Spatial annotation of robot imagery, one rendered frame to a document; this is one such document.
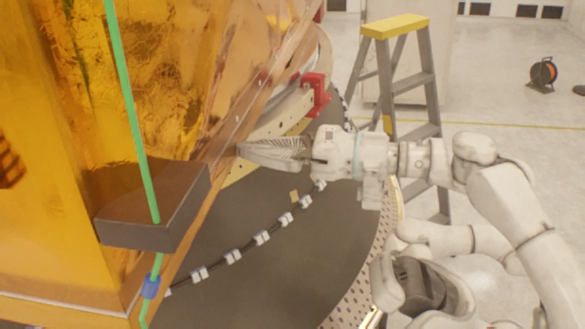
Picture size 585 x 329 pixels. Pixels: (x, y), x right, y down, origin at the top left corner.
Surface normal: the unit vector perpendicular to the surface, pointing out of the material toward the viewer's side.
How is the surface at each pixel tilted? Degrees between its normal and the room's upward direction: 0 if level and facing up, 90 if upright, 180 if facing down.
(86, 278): 91
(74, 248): 91
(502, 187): 29
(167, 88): 90
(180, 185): 0
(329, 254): 62
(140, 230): 90
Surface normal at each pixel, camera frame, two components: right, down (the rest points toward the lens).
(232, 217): 0.61, -0.07
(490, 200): -0.86, 0.35
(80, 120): 0.87, 0.24
